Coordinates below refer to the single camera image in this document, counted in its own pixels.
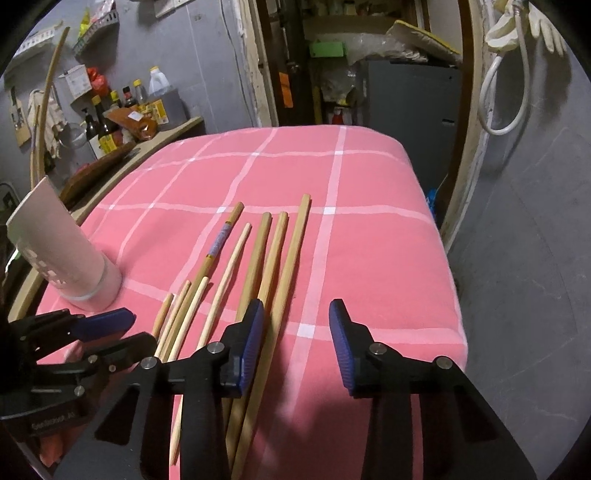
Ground thin pale wooden chopstick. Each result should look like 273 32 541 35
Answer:
169 223 252 466

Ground purple banded chopstick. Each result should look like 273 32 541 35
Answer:
165 202 245 355

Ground person's left hand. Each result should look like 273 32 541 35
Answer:
39 434 64 467

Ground pink plastic utensil holder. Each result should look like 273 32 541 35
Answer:
7 178 122 312

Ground pink checked tablecloth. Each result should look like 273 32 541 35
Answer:
34 125 469 480

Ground wooden cutting board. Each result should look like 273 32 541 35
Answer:
59 141 136 208

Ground yellow label sauce bottle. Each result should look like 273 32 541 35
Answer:
92 95 123 154

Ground dark soy sauce bottle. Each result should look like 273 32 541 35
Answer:
82 108 104 159

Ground hanging beige towel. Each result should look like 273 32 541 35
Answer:
27 89 67 159

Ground wooden knife holder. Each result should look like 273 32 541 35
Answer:
10 86 31 147

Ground yellow cap bottle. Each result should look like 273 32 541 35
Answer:
133 79 149 112

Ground red plastic bag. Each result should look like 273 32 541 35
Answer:
86 67 110 97

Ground dark grey cabinet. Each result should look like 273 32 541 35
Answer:
366 60 461 193

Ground green box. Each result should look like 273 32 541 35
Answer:
310 41 346 58

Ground folded cushion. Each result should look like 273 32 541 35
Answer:
386 20 463 66

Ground white rubber gloves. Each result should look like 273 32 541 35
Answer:
485 0 567 57

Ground white wall box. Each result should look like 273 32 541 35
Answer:
59 64 92 100

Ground metal wall shelf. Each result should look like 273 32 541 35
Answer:
72 10 119 57

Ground white wall rack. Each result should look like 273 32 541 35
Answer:
13 21 63 60

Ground white hose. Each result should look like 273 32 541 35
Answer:
476 13 532 137

